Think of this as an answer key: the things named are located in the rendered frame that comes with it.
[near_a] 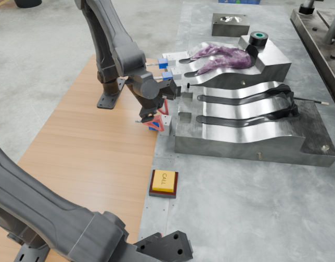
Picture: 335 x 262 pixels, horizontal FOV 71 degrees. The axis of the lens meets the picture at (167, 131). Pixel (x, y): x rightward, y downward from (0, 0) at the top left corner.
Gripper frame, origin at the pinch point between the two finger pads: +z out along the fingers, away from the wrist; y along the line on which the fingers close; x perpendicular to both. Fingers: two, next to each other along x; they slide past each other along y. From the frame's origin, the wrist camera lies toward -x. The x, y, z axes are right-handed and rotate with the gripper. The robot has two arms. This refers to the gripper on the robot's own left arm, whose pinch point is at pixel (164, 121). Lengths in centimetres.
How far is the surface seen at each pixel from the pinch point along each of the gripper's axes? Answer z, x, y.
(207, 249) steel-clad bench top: 13.5, -14.3, -37.5
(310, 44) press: 42, -56, 87
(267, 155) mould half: 18.4, -30.0, -7.0
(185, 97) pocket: 1.6, -5.9, 12.4
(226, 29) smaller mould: 10, -16, 78
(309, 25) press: 41, -59, 106
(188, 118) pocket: 2.7, -7.9, 1.8
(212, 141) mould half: 5.9, -16.5, -8.4
